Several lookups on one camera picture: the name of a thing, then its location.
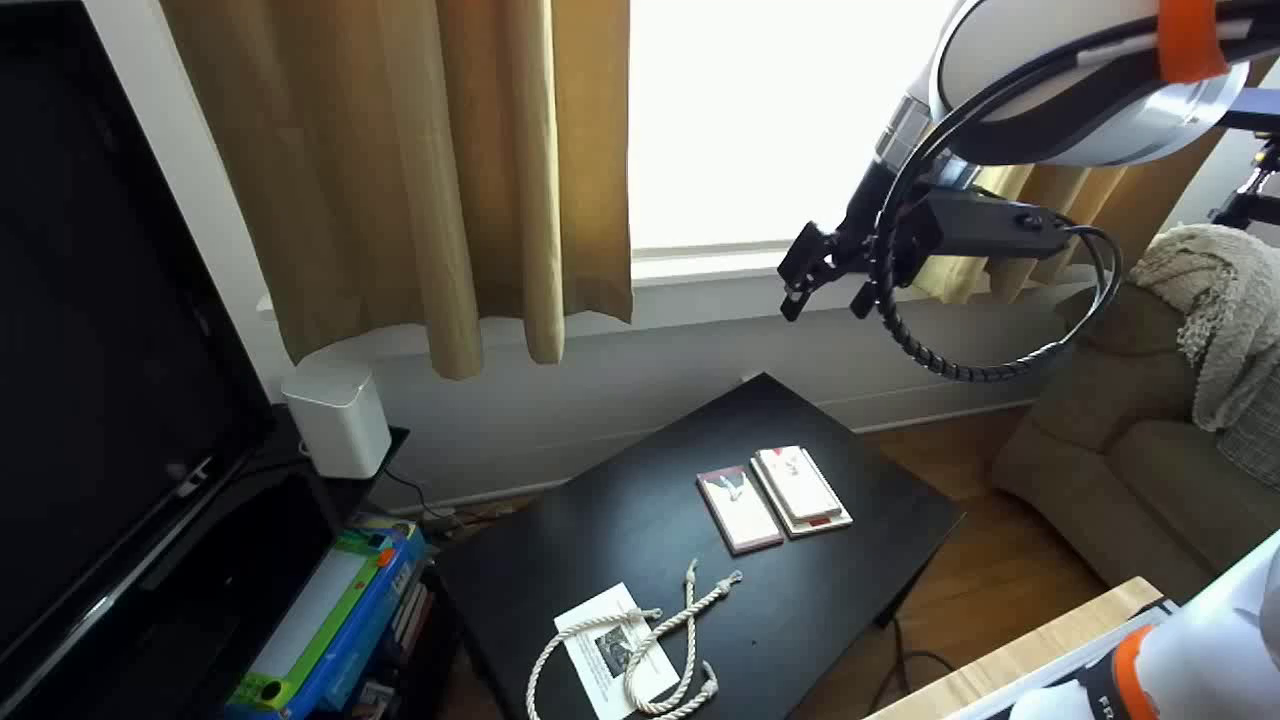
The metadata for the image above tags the beige armchair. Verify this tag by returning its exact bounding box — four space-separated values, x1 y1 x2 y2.
987 215 1280 606

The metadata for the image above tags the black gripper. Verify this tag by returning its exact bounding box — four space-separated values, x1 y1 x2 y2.
774 155 945 324

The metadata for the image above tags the black television stand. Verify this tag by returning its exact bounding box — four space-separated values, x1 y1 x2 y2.
0 423 455 720

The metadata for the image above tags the cream knitted blanket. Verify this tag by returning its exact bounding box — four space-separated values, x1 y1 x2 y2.
1127 222 1280 489

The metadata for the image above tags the white cable adapter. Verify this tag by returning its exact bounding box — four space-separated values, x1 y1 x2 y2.
553 582 682 720

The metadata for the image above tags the light wooden board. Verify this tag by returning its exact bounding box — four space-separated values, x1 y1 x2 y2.
864 573 1173 720

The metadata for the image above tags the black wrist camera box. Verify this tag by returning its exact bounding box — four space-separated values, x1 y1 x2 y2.
916 188 1081 267

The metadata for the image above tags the white speaker box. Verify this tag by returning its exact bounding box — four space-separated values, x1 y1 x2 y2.
277 358 395 485

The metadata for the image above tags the bright window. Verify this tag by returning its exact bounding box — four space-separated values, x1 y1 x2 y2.
622 0 1032 292

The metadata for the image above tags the stack of books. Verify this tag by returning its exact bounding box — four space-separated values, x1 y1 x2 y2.
225 524 402 713

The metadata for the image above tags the white radiator cover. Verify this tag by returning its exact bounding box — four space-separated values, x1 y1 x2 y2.
293 286 1054 514

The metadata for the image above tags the black low table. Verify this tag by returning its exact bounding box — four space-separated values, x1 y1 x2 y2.
435 374 962 720

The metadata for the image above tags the blue game box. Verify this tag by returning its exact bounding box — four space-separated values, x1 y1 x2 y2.
284 522 435 720

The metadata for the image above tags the black flat television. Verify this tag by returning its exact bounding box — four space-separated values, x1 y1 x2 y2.
0 0 293 684

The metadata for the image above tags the wide tan curtain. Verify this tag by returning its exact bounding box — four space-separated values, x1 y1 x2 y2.
156 0 634 384

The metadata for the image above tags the dark red game box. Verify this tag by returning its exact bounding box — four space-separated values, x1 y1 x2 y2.
351 573 443 720

